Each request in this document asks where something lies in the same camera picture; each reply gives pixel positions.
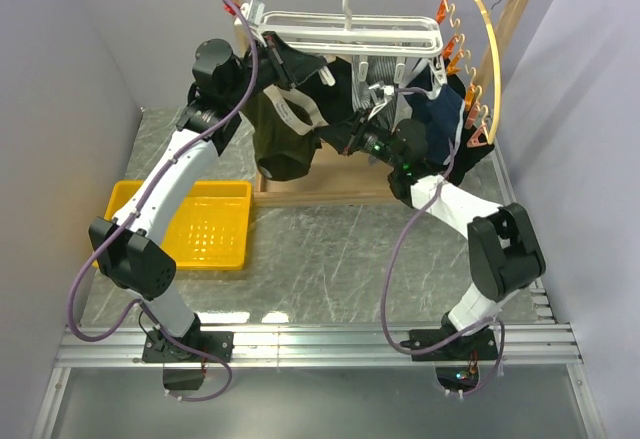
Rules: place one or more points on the black hanging shorts left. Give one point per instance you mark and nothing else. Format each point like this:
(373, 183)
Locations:
(334, 102)

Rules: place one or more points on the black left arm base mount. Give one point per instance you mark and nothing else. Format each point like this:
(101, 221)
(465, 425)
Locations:
(185, 363)

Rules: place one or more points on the yellow plastic tray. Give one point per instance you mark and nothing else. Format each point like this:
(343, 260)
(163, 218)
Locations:
(202, 227)

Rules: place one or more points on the black hanging shorts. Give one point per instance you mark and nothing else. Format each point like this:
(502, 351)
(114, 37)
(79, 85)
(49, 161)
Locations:
(467, 157)
(334, 102)

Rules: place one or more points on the striped hanging garment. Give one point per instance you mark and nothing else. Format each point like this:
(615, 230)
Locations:
(379, 70)

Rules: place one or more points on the black hanging shorts right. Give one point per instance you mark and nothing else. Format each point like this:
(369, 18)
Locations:
(467, 157)

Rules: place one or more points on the wooden drying rack stand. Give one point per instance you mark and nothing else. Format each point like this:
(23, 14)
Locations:
(335, 179)

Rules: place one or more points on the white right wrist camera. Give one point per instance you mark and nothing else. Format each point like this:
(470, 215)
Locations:
(381, 95)

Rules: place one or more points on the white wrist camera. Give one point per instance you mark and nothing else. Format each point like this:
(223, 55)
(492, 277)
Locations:
(252, 11)
(381, 95)

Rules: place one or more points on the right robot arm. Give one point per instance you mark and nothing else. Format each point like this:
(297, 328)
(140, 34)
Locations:
(504, 252)

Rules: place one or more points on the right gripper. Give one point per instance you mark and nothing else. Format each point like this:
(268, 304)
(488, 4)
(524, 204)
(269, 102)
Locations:
(346, 138)

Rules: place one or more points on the olive green underwear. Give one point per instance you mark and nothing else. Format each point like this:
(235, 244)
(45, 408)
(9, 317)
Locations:
(283, 138)

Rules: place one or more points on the white clip hanger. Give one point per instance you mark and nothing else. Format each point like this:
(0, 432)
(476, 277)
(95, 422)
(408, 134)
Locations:
(414, 41)

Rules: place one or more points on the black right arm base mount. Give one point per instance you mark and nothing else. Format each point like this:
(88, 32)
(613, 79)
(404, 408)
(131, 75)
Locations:
(468, 362)

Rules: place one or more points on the navy blue hanging underwear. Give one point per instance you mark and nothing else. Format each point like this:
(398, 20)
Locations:
(442, 118)

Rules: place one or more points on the aluminium table edge rail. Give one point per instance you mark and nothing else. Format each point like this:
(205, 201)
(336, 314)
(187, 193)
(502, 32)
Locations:
(317, 381)

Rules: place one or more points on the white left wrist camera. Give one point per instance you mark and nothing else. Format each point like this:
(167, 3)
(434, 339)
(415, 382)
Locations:
(252, 11)

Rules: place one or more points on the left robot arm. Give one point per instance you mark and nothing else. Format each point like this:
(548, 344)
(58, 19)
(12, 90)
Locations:
(222, 85)

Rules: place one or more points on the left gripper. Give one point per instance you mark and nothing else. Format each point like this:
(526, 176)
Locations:
(290, 67)

